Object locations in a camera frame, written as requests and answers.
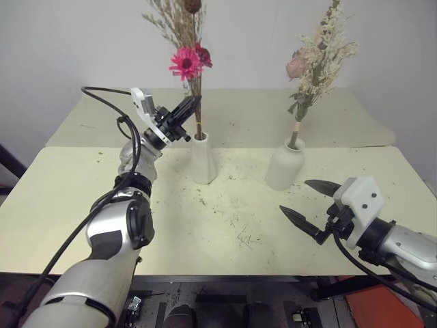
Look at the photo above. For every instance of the black flat bar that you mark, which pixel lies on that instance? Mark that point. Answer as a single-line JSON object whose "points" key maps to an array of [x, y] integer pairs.
{"points": [[220, 299]]}

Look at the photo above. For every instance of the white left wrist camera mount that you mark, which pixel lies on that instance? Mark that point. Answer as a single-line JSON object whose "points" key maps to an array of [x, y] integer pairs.
{"points": [[138, 98]]}

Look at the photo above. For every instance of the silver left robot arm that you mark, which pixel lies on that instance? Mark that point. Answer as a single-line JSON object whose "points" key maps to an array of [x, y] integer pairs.
{"points": [[102, 290]]}

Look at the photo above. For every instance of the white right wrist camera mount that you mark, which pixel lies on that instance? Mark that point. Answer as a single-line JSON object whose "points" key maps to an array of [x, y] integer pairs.
{"points": [[362, 198]]}

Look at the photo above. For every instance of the tall twisted white vase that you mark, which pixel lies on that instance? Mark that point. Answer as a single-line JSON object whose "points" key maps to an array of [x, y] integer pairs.
{"points": [[203, 160]]}

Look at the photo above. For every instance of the round white bottle vase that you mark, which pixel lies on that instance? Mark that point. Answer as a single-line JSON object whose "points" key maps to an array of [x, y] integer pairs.
{"points": [[283, 167]]}

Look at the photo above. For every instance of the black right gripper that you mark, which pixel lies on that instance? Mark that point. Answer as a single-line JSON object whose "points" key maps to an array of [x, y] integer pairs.
{"points": [[341, 220]]}

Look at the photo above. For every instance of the dark rounded shape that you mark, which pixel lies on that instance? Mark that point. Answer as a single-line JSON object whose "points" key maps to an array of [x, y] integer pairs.
{"points": [[180, 317]]}

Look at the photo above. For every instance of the small metal clasp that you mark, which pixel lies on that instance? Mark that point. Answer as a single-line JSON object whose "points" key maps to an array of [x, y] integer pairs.
{"points": [[134, 304], [302, 316]]}

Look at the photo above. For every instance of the cream dried flower bouquet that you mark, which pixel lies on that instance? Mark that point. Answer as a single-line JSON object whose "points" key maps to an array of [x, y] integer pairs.
{"points": [[317, 65]]}

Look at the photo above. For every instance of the orange box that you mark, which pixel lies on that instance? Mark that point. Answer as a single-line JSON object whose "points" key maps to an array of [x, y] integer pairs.
{"points": [[379, 307]]}

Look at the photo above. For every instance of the pink daisy dried bouquet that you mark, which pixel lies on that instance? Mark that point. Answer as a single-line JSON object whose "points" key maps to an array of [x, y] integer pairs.
{"points": [[187, 61]]}

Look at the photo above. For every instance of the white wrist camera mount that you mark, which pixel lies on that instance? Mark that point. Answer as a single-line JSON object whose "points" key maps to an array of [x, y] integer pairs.
{"points": [[362, 198], [138, 98]]}

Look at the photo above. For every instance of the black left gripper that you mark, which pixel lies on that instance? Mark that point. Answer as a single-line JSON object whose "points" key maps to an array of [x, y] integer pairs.
{"points": [[169, 124]]}

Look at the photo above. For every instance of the black table frame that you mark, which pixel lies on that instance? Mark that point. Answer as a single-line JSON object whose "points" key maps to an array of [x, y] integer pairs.
{"points": [[239, 278]]}

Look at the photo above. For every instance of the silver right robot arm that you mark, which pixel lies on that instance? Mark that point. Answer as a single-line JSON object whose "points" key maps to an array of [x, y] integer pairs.
{"points": [[409, 246]]}

